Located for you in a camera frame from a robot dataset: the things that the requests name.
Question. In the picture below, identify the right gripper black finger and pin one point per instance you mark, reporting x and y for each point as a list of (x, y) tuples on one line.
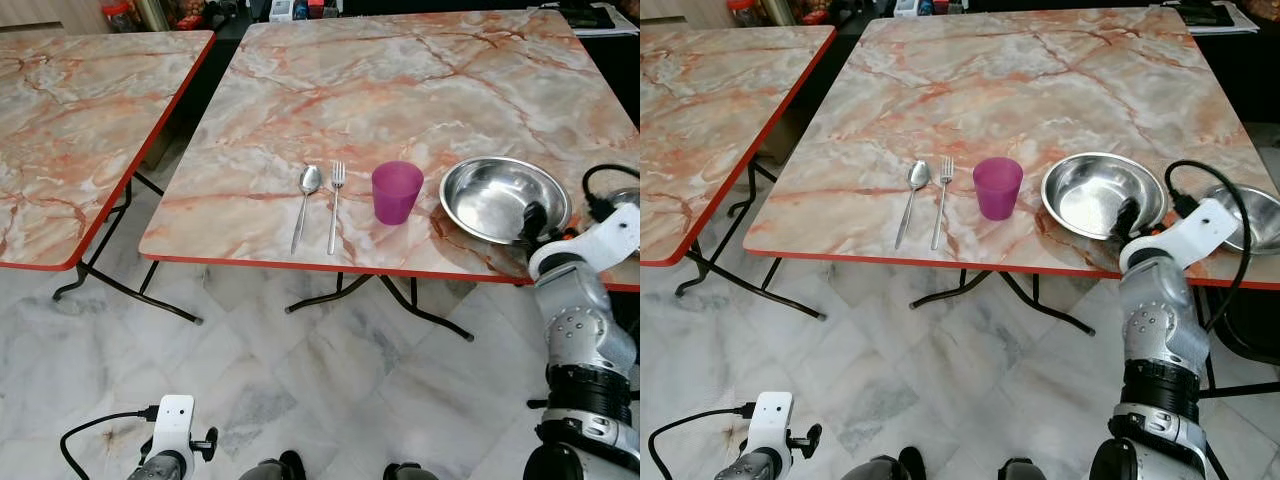
[(1127, 216), (533, 222)]

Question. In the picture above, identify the steel bowl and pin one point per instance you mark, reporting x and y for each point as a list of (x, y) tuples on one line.
[(627, 197), (1262, 222), (1090, 190), (490, 195)]

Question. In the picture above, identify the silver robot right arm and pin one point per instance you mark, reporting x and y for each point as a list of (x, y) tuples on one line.
[(1160, 340), (585, 340)]

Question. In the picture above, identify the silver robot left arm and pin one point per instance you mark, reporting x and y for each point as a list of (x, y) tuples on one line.
[(160, 468), (755, 466)]

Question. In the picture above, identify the robot left leg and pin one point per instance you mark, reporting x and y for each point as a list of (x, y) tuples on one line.
[(882, 467), (272, 468)]

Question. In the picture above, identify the purple plastic cup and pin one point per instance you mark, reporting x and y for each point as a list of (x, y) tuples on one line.
[(997, 190), (397, 192)]

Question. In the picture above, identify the steel fork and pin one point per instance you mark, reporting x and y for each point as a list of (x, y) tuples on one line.
[(337, 178), (945, 172)]

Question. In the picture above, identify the steel spoon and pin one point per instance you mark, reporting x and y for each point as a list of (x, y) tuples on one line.
[(311, 179), (919, 174)]

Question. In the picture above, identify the black flat case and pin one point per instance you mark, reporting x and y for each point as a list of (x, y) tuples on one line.
[(1207, 14), (590, 16)]

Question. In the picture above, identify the red lid jar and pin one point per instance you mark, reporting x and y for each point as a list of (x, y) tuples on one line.
[(120, 15), (746, 11)]

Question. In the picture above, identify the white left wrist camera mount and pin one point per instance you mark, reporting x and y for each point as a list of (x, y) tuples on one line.
[(174, 420), (772, 417)]

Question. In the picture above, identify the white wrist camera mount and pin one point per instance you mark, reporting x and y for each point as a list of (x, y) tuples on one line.
[(595, 240), (174, 420), (772, 417), (1185, 237)]

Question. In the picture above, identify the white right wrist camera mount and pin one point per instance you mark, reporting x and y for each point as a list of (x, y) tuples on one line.
[(595, 240), (1185, 237)]

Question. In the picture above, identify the black folding table leg frame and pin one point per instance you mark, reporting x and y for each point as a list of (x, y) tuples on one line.
[(755, 290), (420, 308), (130, 290), (1040, 305)]

